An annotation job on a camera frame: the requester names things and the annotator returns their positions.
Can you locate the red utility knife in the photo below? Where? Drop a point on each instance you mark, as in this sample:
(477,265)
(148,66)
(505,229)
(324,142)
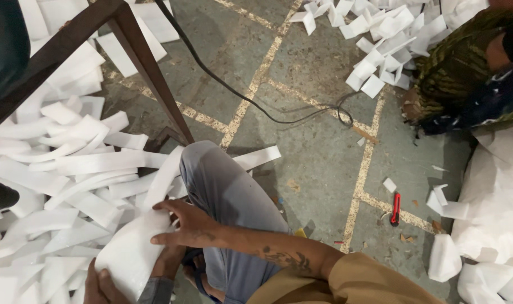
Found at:
(395,209)

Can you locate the small yellow scrap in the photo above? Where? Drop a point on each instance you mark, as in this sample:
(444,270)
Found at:
(300,232)

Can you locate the heap of folded foam pieces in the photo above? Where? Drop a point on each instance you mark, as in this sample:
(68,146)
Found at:
(383,38)

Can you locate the person's left fingers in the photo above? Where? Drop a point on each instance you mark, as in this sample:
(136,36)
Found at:
(106,283)

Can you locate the person's gray trousers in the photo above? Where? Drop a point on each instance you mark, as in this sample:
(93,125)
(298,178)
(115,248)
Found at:
(227,190)

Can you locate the bent white foam piece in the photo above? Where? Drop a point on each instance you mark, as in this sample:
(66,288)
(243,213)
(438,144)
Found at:
(448,207)

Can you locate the wide white foam sheet piece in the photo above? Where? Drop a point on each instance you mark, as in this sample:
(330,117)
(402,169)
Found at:
(129,253)

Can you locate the small square white foam piece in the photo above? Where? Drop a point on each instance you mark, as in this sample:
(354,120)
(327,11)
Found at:
(389,185)

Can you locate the heap of white foam strips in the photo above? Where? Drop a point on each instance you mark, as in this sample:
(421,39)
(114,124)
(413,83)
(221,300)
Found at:
(62,177)

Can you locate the dark rounded object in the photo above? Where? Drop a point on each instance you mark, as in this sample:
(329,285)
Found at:
(1,198)

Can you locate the person's left hand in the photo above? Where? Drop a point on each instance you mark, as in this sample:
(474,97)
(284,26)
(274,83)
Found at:
(100,289)

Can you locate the person's right hand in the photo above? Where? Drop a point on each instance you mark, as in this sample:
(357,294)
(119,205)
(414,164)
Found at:
(195,228)

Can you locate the person's tan shirt sleeve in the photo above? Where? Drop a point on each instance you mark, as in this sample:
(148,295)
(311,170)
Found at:
(357,283)

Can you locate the person's foot in blue sandal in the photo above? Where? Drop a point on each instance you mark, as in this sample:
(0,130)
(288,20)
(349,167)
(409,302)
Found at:
(199,274)

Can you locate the dark teal table top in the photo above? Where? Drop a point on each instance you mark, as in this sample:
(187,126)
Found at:
(5,42)

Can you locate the pile of white foam bags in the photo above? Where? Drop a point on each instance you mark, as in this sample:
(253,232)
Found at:
(492,211)

